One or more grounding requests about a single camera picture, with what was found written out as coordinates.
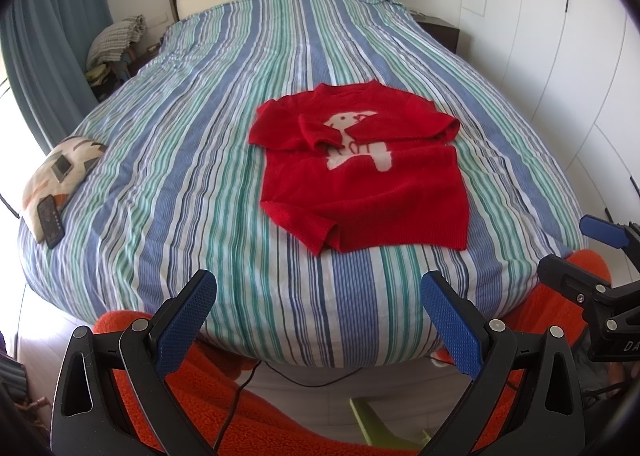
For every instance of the black remote control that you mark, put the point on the black remote control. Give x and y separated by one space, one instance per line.
50 221

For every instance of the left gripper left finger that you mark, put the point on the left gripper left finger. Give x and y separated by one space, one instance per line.
89 415

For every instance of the green plastic object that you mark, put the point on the green plastic object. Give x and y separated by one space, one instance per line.
375 432

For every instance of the patterned cushion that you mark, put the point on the patterned cushion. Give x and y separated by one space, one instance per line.
59 176

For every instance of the red knit sweater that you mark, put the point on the red knit sweater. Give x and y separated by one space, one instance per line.
359 166

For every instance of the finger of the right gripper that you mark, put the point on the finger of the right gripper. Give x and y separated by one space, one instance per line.
618 236
568 280

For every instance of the pile of clothes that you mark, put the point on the pile of clothes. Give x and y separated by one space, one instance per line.
112 51

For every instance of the dark wooden nightstand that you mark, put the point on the dark wooden nightstand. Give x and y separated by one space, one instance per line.
443 32

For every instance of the teal curtain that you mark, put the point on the teal curtain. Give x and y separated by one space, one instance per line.
45 45

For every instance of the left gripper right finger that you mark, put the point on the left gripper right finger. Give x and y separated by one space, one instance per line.
545 417

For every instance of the orange fuzzy garment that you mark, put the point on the orange fuzzy garment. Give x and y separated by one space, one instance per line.
204 385

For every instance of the white wardrobe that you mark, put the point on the white wardrobe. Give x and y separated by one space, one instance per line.
571 67

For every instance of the striped blue green bedspread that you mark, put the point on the striped blue green bedspread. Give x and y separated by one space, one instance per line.
178 190

